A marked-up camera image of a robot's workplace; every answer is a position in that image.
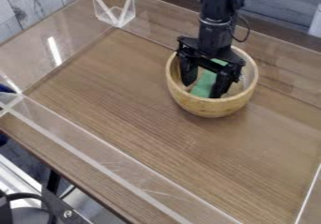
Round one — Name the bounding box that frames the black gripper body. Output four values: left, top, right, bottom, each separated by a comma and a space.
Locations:
177, 36, 246, 82

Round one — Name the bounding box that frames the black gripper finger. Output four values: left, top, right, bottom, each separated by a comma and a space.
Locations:
179, 57, 198, 86
210, 73, 233, 98

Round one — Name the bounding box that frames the green rectangular block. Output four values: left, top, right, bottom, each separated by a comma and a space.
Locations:
190, 58, 230, 98

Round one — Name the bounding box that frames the brown wooden bowl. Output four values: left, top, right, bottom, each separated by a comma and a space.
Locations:
166, 46, 258, 118

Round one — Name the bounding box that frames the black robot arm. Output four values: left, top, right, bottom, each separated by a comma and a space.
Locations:
177, 0, 250, 98

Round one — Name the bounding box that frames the black metal table leg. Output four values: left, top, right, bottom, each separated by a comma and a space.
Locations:
47, 171, 62, 194

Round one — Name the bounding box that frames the grey metal clamp plate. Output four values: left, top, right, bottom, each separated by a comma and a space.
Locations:
41, 188, 92, 224

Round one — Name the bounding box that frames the clear acrylic corner bracket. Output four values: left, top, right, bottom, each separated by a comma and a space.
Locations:
92, 0, 135, 28

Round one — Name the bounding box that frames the clear acrylic front wall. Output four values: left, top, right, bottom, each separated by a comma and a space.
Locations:
0, 79, 242, 224

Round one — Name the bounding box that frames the black cable loop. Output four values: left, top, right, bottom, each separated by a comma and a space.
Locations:
0, 191, 58, 224

